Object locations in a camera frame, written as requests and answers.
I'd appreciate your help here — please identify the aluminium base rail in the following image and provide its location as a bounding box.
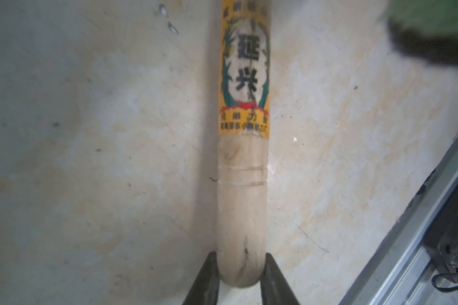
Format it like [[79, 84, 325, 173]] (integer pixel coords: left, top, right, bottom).
[[342, 139, 458, 304]]

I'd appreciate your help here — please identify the green fluffy rag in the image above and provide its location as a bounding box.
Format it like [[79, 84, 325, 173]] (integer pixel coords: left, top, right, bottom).
[[384, 0, 458, 38]]

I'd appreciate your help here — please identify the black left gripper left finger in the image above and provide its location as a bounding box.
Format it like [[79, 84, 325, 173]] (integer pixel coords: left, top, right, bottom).
[[182, 252, 220, 305]]

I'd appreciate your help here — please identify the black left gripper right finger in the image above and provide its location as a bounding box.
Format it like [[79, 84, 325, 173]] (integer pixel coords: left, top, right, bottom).
[[260, 253, 300, 305]]

